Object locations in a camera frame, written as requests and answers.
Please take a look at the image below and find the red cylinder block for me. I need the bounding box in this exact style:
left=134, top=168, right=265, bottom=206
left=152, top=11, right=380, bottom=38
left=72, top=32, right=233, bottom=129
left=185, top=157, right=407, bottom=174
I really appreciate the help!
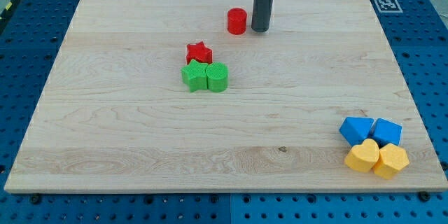
left=227, top=8, right=247, bottom=35

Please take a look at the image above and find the green cylinder block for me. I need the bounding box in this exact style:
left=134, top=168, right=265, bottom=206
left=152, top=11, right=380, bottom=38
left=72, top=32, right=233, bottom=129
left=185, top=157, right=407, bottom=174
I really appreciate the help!
left=206, top=62, right=228, bottom=92

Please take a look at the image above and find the green star block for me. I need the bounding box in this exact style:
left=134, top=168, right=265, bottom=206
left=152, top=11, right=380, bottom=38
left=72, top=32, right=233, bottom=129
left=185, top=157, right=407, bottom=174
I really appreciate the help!
left=181, top=59, right=208, bottom=92

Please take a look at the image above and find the red star block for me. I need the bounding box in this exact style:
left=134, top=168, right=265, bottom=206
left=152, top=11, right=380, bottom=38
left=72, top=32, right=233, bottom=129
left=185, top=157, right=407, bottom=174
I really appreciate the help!
left=185, top=41, right=213, bottom=64

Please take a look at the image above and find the light wooden board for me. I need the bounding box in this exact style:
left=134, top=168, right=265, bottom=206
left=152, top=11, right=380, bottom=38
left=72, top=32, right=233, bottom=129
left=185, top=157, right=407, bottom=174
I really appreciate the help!
left=5, top=0, right=447, bottom=194

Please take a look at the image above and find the blue pentagon block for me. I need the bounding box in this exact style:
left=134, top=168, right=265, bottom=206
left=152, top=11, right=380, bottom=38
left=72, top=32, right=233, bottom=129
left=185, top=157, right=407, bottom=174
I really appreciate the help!
left=339, top=117, right=374, bottom=146

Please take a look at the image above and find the yellow heart block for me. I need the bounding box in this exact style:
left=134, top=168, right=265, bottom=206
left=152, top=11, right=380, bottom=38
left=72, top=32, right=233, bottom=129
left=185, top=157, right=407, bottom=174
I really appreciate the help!
left=344, top=139, right=379, bottom=173

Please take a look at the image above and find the blue cube block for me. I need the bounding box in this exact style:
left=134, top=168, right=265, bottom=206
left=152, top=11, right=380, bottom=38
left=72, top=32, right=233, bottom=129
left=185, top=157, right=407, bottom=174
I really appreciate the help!
left=370, top=118, right=403, bottom=147

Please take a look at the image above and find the yellow hexagon block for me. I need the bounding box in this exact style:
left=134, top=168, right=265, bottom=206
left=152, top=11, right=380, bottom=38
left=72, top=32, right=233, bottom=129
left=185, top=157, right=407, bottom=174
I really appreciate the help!
left=372, top=143, right=410, bottom=179

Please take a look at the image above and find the white fiducial marker tag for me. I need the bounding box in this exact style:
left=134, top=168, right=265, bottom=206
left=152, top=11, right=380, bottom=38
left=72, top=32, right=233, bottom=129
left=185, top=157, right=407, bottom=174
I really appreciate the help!
left=373, top=0, right=403, bottom=13

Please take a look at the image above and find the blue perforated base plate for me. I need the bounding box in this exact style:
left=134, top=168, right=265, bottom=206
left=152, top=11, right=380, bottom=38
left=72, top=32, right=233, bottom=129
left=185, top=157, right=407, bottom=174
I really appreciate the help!
left=1, top=0, right=447, bottom=223

